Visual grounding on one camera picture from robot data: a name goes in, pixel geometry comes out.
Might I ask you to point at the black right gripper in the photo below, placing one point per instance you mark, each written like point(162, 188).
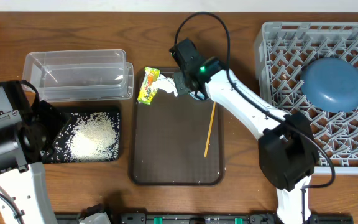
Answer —
point(182, 88)

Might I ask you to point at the light blue small bowl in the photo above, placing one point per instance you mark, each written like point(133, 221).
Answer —
point(198, 95)

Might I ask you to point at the white rice pile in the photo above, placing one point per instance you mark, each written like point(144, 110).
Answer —
point(93, 137)

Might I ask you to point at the dark blue bowl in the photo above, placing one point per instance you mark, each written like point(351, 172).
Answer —
point(331, 84)

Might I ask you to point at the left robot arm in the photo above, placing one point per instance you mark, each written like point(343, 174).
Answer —
point(27, 132)

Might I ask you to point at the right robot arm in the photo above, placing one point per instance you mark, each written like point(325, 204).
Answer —
point(287, 155)

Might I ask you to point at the black waste tray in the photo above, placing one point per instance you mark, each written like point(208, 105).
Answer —
point(113, 109)

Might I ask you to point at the grey dishwasher rack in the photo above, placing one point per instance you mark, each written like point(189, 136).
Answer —
point(282, 52)

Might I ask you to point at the crumpled white tissue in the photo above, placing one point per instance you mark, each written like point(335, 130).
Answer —
point(165, 83)

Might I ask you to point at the yellow green snack wrapper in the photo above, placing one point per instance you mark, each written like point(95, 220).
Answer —
point(146, 92)

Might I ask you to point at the brown serving tray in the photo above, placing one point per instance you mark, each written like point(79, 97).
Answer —
point(169, 138)

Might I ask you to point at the wooden chopstick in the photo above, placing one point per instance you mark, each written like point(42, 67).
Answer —
point(210, 129)

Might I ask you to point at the clear plastic bin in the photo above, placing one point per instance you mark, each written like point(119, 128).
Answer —
point(80, 75)

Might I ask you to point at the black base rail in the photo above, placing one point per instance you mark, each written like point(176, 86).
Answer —
point(267, 218)

